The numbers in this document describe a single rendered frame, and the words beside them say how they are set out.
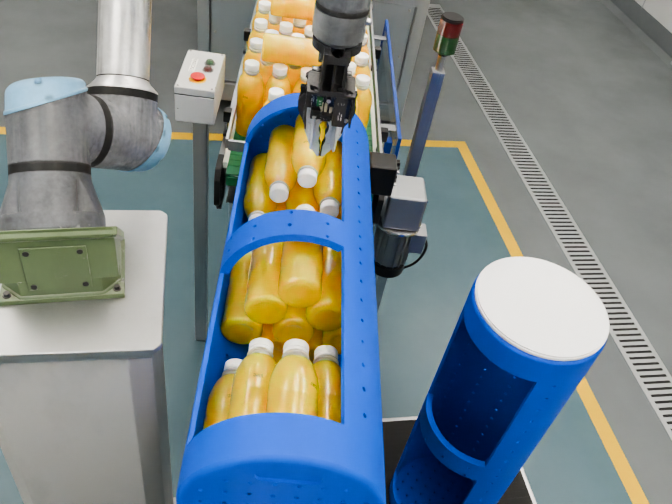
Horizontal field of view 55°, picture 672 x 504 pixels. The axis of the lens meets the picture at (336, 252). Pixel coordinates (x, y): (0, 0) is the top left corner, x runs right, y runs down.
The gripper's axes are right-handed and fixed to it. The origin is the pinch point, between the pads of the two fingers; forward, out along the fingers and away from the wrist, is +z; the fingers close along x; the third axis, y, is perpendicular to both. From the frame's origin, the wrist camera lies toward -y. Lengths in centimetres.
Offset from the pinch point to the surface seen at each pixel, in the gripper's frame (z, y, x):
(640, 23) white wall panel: 127, -420, 267
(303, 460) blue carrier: 12, 50, 1
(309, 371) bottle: 15.3, 34.0, 1.2
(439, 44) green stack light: 16, -80, 33
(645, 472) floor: 134, -24, 131
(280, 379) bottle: 15.3, 35.9, -2.9
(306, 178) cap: 17.5, -14.3, -1.0
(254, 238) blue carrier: 14.3, 8.4, -9.2
